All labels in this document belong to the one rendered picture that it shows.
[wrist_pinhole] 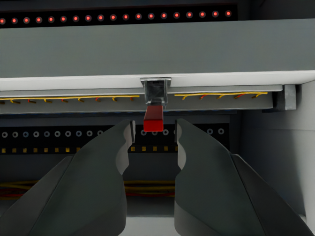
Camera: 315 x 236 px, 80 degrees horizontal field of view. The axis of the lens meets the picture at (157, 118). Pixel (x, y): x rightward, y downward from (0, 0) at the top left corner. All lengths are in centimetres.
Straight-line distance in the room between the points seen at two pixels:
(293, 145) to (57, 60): 27
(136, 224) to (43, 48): 20
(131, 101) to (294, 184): 22
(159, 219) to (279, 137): 19
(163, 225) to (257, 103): 18
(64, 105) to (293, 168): 29
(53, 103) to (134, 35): 14
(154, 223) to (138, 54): 18
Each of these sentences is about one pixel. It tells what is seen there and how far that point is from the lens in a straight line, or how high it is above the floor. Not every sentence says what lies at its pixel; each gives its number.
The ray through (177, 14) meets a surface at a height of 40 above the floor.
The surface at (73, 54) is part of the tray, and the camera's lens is 19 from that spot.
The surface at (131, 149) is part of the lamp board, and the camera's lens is 36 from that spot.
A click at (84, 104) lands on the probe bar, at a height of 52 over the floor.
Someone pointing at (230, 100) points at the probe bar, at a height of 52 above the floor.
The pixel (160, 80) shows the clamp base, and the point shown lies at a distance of 17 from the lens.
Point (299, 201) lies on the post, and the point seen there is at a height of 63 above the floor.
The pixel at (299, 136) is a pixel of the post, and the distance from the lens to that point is 27.
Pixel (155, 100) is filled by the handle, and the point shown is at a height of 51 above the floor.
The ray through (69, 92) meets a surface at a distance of 24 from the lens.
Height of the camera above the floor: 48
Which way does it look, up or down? 14 degrees up
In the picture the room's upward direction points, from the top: 179 degrees clockwise
